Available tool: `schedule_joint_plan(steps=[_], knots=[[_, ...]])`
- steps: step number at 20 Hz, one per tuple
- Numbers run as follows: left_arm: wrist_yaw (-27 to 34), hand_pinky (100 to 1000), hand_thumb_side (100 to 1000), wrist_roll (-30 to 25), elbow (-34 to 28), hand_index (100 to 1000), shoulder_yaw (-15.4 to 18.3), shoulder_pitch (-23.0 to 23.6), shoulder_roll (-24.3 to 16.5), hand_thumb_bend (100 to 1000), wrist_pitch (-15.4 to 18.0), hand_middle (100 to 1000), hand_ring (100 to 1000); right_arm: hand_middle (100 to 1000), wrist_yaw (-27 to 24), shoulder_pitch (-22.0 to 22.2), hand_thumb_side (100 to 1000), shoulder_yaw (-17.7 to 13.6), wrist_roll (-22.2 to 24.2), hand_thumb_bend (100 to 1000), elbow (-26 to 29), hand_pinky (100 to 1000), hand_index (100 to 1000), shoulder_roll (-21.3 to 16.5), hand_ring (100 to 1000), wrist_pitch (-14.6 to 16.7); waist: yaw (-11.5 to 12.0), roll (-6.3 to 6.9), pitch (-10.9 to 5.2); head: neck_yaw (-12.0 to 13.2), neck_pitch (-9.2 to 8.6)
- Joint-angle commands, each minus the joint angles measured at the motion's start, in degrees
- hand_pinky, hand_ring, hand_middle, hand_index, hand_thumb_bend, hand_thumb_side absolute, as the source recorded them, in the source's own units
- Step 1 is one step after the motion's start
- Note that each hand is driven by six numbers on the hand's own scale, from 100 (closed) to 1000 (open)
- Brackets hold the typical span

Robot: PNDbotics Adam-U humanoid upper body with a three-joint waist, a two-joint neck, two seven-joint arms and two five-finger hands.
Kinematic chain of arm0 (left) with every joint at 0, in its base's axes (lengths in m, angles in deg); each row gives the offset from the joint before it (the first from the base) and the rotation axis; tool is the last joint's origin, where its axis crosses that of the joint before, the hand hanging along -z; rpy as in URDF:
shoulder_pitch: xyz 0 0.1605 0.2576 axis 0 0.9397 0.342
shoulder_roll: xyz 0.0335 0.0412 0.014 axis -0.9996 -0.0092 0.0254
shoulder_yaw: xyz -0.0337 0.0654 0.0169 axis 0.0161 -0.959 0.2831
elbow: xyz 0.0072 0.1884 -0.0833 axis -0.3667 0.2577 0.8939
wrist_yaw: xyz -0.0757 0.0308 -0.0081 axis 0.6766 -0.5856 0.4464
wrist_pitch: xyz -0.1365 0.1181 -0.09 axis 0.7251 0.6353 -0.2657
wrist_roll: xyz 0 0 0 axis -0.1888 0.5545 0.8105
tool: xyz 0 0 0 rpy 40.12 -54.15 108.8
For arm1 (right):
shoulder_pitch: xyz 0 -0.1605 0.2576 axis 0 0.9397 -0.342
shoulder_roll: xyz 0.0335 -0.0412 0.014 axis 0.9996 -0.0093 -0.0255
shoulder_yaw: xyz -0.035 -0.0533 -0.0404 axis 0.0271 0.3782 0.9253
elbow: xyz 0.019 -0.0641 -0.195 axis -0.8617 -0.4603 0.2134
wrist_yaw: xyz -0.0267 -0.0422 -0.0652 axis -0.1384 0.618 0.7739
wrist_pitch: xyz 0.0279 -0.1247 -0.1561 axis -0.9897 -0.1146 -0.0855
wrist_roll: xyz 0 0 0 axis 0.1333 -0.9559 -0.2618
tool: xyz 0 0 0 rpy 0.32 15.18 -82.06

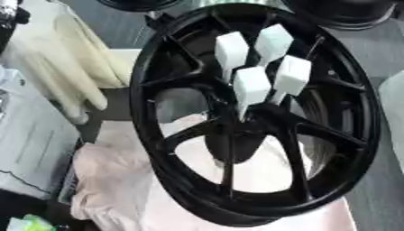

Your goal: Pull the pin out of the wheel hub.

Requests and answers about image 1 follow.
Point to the white pin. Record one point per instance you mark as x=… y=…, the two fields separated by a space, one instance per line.
x=250 y=85
x=292 y=75
x=230 y=51
x=273 y=40

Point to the black spoked wheel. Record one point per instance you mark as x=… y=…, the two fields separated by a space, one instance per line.
x=158 y=72

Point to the black round wheel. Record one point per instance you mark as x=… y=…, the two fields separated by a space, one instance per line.
x=138 y=3
x=342 y=12

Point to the pale pink cloth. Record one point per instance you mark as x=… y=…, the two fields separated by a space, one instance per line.
x=121 y=180

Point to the cream rubber glove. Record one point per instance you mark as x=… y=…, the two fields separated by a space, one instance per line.
x=68 y=57

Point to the grey flat panel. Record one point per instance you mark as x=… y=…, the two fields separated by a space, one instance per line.
x=31 y=144

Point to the green crumpled bag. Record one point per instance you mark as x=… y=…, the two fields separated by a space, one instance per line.
x=29 y=224

